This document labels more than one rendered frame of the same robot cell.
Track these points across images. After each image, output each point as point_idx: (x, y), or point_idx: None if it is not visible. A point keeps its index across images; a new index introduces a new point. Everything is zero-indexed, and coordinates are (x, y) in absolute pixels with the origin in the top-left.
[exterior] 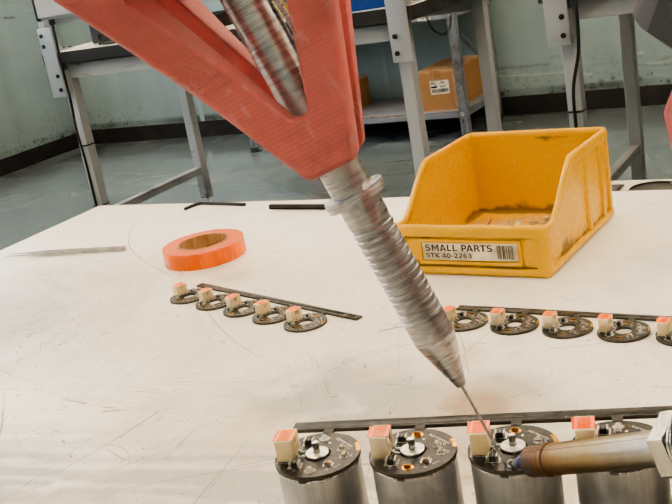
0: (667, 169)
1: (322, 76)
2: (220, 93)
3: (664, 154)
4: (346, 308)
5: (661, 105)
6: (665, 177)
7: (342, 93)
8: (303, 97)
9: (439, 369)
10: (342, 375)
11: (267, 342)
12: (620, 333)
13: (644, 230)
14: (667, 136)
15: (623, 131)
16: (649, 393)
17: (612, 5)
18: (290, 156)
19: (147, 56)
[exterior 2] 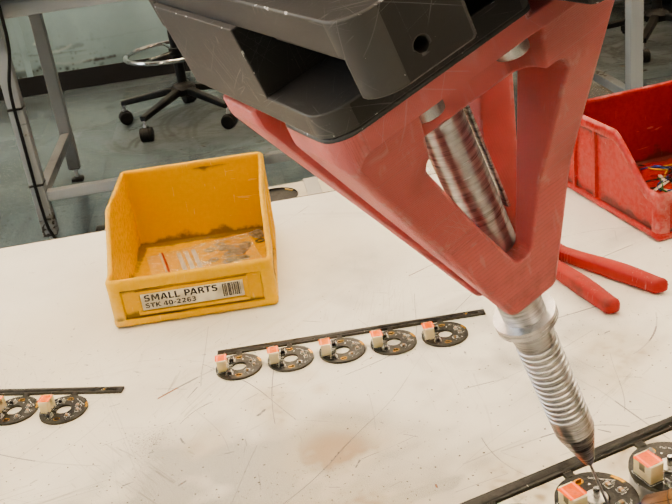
0: (93, 151)
1: (551, 214)
2: (466, 248)
3: (85, 137)
4: (95, 381)
5: (65, 91)
6: (94, 159)
7: (561, 226)
8: (508, 234)
9: (581, 455)
10: (167, 457)
11: (39, 444)
12: (394, 345)
13: (316, 240)
14: (81, 120)
15: (38, 119)
16: (468, 395)
17: (34, 4)
18: (508, 296)
19: (422, 225)
